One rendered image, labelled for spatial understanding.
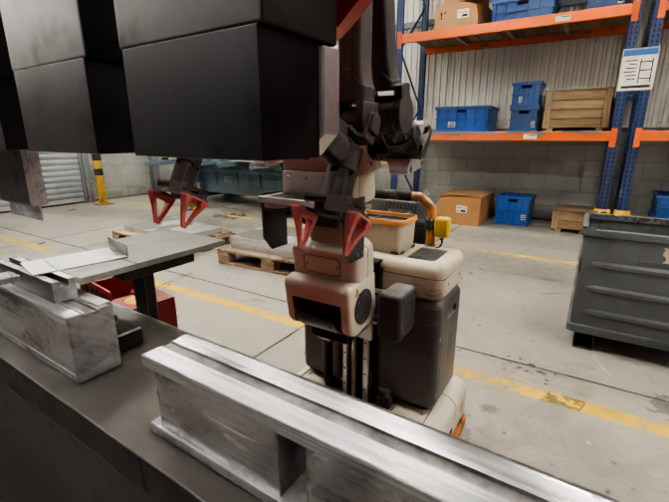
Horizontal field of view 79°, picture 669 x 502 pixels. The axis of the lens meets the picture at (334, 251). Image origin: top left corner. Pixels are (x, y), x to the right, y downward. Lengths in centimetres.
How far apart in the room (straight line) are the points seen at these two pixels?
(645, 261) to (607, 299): 27
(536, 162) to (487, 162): 68
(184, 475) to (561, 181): 648
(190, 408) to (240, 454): 7
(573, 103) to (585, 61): 81
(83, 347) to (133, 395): 10
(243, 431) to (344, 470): 11
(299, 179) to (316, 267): 25
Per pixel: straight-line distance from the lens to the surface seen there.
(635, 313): 276
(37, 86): 52
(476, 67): 695
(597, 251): 265
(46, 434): 74
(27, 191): 68
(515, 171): 676
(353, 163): 76
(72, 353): 64
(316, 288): 113
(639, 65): 561
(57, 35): 48
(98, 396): 62
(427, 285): 131
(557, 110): 610
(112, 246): 80
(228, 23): 30
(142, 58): 36
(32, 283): 73
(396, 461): 33
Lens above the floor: 119
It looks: 16 degrees down
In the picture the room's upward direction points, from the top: straight up
